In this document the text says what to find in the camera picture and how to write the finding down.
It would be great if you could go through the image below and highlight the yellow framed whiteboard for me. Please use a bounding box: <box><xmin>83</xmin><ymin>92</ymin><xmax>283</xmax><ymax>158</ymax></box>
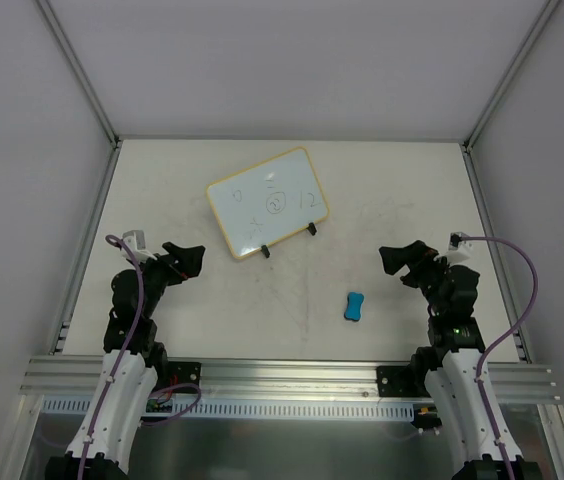
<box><xmin>206</xmin><ymin>146</ymin><xmax>330</xmax><ymax>259</ymax></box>

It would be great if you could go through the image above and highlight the left aluminium frame post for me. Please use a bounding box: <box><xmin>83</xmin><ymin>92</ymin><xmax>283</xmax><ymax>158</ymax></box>
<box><xmin>33</xmin><ymin>0</ymin><xmax>119</xmax><ymax>147</ymax></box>

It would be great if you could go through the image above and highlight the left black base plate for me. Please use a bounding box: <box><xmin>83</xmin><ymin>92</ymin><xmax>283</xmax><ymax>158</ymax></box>
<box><xmin>166</xmin><ymin>360</ymin><xmax>202</xmax><ymax>395</ymax></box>

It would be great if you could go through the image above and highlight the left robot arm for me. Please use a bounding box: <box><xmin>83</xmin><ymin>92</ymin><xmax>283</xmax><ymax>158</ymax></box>
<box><xmin>44</xmin><ymin>230</ymin><xmax>205</xmax><ymax>479</ymax></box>

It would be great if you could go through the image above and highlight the aluminium frame post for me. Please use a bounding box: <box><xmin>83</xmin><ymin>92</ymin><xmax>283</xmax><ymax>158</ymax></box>
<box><xmin>33</xmin><ymin>0</ymin><xmax>119</xmax><ymax>147</ymax></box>
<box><xmin>463</xmin><ymin>0</ymin><xmax>561</xmax><ymax>152</ymax></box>

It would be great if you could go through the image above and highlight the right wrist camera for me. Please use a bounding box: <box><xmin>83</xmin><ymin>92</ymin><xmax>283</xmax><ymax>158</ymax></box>
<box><xmin>444</xmin><ymin>232</ymin><xmax>473</xmax><ymax>265</ymax></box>

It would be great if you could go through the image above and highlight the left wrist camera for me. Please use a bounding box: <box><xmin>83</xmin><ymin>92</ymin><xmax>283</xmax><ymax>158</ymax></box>
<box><xmin>122</xmin><ymin>230</ymin><xmax>153</xmax><ymax>263</ymax></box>

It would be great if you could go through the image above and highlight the whiteboard wire stand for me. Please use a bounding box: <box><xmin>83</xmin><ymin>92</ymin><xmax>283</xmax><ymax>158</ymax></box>
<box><xmin>260</xmin><ymin>223</ymin><xmax>318</xmax><ymax>260</ymax></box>

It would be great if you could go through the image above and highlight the aluminium front rail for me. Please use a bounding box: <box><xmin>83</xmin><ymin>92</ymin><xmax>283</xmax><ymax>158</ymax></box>
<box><xmin>19</xmin><ymin>355</ymin><xmax>562</xmax><ymax>405</ymax></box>

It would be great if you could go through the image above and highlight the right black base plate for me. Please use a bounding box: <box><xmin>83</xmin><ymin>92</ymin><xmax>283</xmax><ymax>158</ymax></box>
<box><xmin>376</xmin><ymin>365</ymin><xmax>419</xmax><ymax>398</ymax></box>

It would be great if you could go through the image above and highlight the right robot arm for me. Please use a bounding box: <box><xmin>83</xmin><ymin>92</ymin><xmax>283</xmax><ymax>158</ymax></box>
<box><xmin>376</xmin><ymin>233</ymin><xmax>542</xmax><ymax>479</ymax></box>

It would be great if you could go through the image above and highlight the right aluminium frame post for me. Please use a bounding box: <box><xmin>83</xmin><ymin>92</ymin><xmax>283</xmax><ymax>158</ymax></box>
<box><xmin>463</xmin><ymin>0</ymin><xmax>561</xmax><ymax>152</ymax></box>

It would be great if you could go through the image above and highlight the blue whiteboard eraser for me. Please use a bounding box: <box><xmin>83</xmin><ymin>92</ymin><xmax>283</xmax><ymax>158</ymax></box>
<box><xmin>343</xmin><ymin>292</ymin><xmax>365</xmax><ymax>322</ymax></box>

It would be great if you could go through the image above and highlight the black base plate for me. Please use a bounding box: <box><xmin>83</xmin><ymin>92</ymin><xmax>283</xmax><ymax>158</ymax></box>
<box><xmin>376</xmin><ymin>365</ymin><xmax>419</xmax><ymax>398</ymax></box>
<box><xmin>166</xmin><ymin>360</ymin><xmax>202</xmax><ymax>395</ymax></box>

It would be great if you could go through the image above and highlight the white slotted cable duct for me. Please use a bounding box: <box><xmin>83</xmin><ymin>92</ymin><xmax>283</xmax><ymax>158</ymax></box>
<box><xmin>41</xmin><ymin>395</ymin><xmax>415</xmax><ymax>423</ymax></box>

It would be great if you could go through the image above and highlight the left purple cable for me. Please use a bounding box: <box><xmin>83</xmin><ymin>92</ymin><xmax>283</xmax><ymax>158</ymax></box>
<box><xmin>79</xmin><ymin>234</ymin><xmax>203</xmax><ymax>480</ymax></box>

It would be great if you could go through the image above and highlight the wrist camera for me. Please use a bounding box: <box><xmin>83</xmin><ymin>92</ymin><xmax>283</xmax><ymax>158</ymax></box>
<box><xmin>122</xmin><ymin>230</ymin><xmax>153</xmax><ymax>263</ymax></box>
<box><xmin>444</xmin><ymin>232</ymin><xmax>473</xmax><ymax>265</ymax></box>

